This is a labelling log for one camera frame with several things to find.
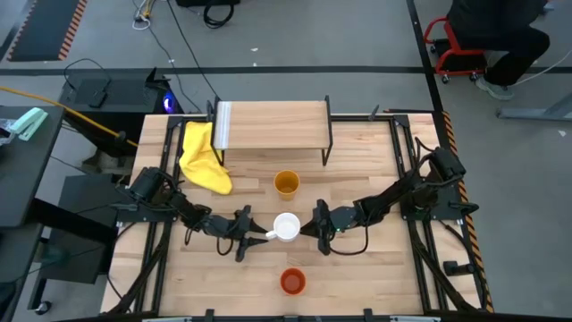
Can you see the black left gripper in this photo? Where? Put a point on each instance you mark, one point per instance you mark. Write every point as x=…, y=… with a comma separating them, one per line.
x=228, y=226

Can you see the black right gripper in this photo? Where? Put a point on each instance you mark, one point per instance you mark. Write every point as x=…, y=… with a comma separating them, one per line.
x=337, y=219

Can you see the white mug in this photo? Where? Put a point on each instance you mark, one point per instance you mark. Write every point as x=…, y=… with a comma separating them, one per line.
x=286, y=227

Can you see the orange plastic cup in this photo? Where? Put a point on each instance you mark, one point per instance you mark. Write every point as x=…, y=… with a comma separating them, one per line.
x=292, y=282

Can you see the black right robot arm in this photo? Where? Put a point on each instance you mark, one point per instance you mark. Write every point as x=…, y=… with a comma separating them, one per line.
x=402, y=190

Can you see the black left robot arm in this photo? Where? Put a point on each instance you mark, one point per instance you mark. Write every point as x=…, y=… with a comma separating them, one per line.
x=179, y=203

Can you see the wooden shelf with black legs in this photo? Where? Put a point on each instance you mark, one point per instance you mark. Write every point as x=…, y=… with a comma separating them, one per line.
x=277, y=125

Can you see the yellow plastic cup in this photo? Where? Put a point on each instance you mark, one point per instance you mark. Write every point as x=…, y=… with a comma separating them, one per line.
x=286, y=183

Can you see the yellow cloth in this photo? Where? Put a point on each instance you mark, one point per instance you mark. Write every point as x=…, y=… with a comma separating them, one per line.
x=201, y=165

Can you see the black clamp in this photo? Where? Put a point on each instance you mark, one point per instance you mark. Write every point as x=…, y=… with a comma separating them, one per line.
x=458, y=268

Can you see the black base platform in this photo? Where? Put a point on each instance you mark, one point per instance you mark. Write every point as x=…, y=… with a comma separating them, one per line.
x=76, y=250

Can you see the black computer tower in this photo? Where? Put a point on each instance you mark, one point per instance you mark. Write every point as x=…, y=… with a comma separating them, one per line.
x=120, y=96

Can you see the red rolling stool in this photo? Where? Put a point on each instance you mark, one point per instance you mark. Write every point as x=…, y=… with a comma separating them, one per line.
x=451, y=49

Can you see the black desk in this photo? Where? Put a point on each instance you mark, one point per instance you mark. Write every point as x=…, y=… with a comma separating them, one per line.
x=27, y=170

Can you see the grey table leg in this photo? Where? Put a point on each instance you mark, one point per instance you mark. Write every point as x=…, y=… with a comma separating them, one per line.
x=536, y=112

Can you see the mint green stapler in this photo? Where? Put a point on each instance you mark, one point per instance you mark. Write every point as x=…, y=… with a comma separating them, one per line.
x=29, y=123

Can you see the person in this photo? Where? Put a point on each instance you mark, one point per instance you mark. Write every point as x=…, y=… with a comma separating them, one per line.
x=491, y=27

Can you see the clear plastic bag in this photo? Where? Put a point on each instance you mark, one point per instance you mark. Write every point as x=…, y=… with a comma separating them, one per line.
x=5, y=132

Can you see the black hazard-striped floor mat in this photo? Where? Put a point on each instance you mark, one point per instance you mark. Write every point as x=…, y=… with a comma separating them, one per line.
x=44, y=27

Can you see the black aluminium table frame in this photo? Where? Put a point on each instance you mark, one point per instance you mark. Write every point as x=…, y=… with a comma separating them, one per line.
x=165, y=250

